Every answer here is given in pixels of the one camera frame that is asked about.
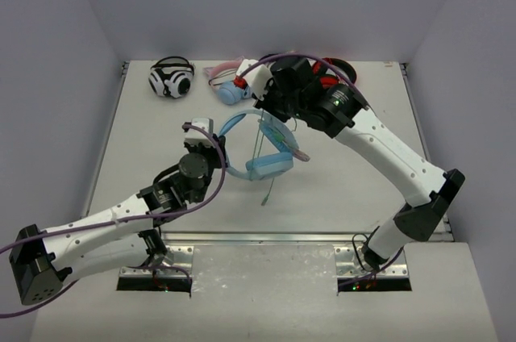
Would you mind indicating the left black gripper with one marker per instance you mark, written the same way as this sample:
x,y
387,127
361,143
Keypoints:
x,y
219,150

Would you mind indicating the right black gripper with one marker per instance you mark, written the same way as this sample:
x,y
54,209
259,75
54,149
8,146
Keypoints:
x,y
266,102

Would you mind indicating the light blue headphones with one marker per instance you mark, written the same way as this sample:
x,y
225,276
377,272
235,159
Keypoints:
x,y
278,134

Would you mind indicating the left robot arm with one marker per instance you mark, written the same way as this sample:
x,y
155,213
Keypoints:
x,y
45,262

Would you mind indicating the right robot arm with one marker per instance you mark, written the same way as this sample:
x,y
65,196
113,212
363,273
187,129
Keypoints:
x,y
343,114

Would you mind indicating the red headphones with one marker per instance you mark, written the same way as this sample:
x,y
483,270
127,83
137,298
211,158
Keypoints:
x,y
324,78

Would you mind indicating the pink and blue headphones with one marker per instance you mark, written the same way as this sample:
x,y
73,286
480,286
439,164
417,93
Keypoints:
x,y
228,92

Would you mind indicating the white and black headphones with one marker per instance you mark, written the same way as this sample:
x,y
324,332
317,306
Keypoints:
x,y
171,77

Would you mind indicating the black headset with microphone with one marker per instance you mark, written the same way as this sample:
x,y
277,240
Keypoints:
x,y
278,57

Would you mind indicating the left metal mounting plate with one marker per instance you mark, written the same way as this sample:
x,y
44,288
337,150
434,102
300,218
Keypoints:
x,y
173,275

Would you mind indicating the metal mounting plate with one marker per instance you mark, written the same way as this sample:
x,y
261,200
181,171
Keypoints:
x,y
173,275
351,278

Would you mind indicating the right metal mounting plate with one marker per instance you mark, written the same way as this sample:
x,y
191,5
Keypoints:
x,y
351,278

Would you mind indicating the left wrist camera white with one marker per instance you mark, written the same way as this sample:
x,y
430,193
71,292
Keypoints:
x,y
197,133

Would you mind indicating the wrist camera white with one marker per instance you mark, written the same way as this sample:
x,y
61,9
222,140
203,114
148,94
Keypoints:
x,y
256,75
197,133

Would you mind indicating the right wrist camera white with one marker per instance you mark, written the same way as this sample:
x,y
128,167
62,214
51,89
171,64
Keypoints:
x,y
256,75

